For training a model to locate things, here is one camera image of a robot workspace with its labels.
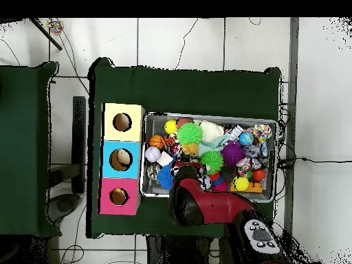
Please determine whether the wooden three-hole box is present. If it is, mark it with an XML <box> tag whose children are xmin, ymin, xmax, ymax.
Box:
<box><xmin>97</xmin><ymin>102</ymin><xmax>146</xmax><ymax>216</ymax></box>

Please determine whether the black slanted rod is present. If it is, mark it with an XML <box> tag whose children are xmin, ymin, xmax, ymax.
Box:
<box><xmin>28</xmin><ymin>17</ymin><xmax>63</xmax><ymax>51</ymax></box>

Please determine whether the dark green tablecloth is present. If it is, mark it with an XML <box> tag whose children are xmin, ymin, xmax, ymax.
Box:
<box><xmin>86</xmin><ymin>56</ymin><xmax>283</xmax><ymax>245</ymax></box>

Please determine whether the black upright panel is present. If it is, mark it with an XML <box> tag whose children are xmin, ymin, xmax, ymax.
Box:
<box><xmin>71</xmin><ymin>96</ymin><xmax>87</xmax><ymax>195</ymax></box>

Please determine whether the green spiky rubber ball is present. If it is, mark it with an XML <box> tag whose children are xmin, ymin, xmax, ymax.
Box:
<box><xmin>176</xmin><ymin>122</ymin><xmax>204</xmax><ymax>146</ymax></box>
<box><xmin>199</xmin><ymin>150</ymin><xmax>225</xmax><ymax>176</ymax></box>

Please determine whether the black and white soccer ball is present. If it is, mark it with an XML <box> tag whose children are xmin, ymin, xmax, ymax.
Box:
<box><xmin>198</xmin><ymin>175</ymin><xmax>212</xmax><ymax>190</ymax></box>

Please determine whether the small colourful toy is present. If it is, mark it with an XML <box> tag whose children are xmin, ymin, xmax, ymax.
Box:
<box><xmin>45</xmin><ymin>19</ymin><xmax>65</xmax><ymax>35</ymax></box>

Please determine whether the white baseball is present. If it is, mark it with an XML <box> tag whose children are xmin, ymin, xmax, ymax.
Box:
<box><xmin>144</xmin><ymin>146</ymin><xmax>162</xmax><ymax>163</ymax></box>

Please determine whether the blue spiky rubber ball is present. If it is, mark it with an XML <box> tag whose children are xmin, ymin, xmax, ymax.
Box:
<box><xmin>156</xmin><ymin>164</ymin><xmax>175</xmax><ymax>191</ymax></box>

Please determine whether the black power cable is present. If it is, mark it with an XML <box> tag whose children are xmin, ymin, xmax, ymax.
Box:
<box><xmin>277</xmin><ymin>156</ymin><xmax>352</xmax><ymax>169</ymax></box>

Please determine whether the yellow smooth ball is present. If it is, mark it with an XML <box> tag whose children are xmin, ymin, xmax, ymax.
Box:
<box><xmin>164</xmin><ymin>119</ymin><xmax>178</xmax><ymax>135</ymax></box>

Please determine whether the green cloth side table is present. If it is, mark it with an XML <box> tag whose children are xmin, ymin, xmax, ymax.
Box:
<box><xmin>0</xmin><ymin>61</ymin><xmax>62</xmax><ymax>238</ymax></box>

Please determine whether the orange basketball toy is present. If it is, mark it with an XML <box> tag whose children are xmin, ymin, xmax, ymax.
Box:
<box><xmin>148</xmin><ymin>135</ymin><xmax>165</xmax><ymax>150</ymax></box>

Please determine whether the purple knobbly ball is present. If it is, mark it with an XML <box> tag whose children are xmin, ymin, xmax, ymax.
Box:
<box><xmin>219</xmin><ymin>140</ymin><xmax>245</xmax><ymax>168</ymax></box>

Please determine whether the silver mesh bin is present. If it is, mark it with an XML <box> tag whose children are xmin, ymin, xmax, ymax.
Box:
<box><xmin>139</xmin><ymin>111</ymin><xmax>278</xmax><ymax>204</ymax></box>

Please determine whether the small plush monkey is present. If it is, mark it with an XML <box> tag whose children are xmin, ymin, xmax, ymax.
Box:
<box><xmin>181</xmin><ymin>142</ymin><xmax>199</xmax><ymax>156</ymax></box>

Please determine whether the brown football toy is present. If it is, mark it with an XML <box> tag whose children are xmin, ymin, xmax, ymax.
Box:
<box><xmin>175</xmin><ymin>117</ymin><xmax>193</xmax><ymax>129</ymax></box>

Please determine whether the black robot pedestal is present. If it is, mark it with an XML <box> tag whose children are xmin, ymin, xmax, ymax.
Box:
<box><xmin>146</xmin><ymin>235</ymin><xmax>229</xmax><ymax>264</ymax></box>

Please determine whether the cream knitted cloth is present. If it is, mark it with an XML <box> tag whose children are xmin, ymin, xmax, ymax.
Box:
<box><xmin>198</xmin><ymin>120</ymin><xmax>225</xmax><ymax>143</ymax></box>

